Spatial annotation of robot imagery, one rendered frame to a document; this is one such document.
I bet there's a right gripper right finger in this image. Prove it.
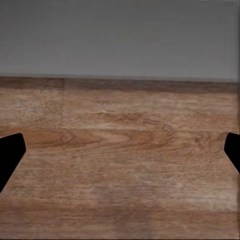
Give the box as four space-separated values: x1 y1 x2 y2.
224 133 240 173

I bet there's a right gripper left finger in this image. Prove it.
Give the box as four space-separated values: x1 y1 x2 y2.
0 133 26 194

